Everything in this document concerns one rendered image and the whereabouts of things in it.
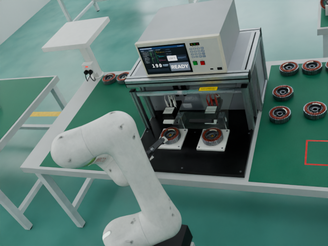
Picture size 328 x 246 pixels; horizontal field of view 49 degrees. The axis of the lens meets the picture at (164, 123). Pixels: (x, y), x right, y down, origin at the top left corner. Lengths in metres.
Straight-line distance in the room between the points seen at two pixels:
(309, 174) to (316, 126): 0.31
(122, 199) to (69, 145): 1.81
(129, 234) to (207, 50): 0.91
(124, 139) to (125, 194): 1.84
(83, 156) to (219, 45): 0.87
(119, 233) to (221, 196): 1.43
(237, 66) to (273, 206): 1.12
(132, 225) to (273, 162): 0.80
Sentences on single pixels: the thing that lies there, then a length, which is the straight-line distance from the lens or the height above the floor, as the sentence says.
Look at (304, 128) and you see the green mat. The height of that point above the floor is 0.75.
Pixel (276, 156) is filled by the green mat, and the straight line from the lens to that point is 1.84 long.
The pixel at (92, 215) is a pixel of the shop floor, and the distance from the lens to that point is 2.95.
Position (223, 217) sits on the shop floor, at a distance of 2.57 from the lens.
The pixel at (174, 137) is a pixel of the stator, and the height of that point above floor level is 0.82.
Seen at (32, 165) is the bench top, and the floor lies 0.75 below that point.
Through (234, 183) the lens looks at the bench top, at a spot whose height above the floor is 0.75.
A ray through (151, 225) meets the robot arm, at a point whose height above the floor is 1.07.
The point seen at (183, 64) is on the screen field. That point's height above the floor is 1.18.
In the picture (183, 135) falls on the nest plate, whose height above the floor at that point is 0.78.
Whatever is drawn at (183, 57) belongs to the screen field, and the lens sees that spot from 1.80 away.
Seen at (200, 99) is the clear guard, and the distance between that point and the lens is 1.74.
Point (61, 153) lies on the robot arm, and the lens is 1.15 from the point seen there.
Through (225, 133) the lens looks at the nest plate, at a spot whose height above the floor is 0.78.
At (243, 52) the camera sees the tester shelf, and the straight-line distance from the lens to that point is 1.91.
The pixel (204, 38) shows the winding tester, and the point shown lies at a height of 1.31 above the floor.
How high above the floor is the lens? 2.11
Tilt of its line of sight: 38 degrees down
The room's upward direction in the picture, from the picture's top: 21 degrees counter-clockwise
